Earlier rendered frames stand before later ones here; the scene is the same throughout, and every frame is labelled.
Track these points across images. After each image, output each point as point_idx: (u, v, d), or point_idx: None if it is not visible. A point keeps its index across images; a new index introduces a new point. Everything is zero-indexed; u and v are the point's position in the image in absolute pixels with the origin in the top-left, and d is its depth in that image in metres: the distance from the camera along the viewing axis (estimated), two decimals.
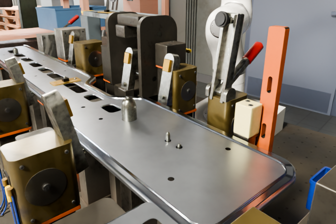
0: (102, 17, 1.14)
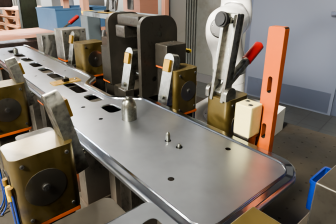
0: (102, 17, 1.14)
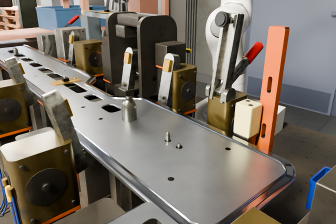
0: (102, 17, 1.14)
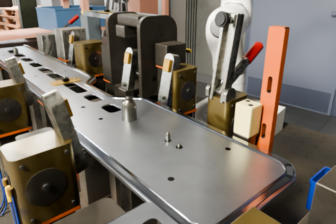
0: (102, 17, 1.14)
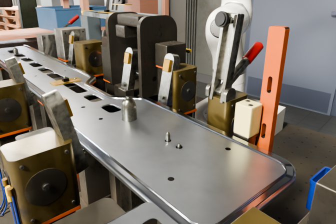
0: (102, 17, 1.14)
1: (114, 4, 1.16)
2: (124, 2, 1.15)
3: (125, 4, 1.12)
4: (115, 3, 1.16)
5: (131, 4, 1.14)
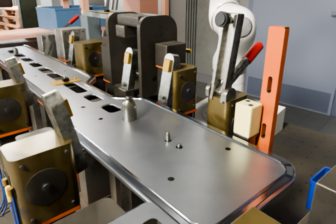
0: (102, 17, 1.14)
1: None
2: None
3: None
4: None
5: None
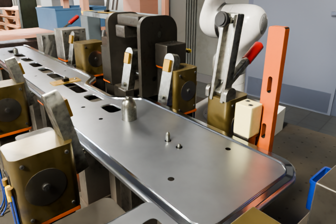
0: (102, 17, 1.14)
1: None
2: None
3: None
4: None
5: None
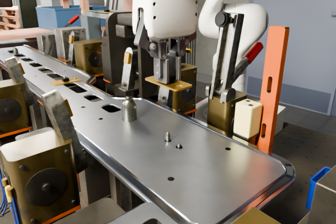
0: (102, 17, 1.14)
1: (149, 81, 0.49)
2: (173, 79, 0.48)
3: (176, 90, 0.45)
4: (152, 79, 0.50)
5: (191, 86, 0.47)
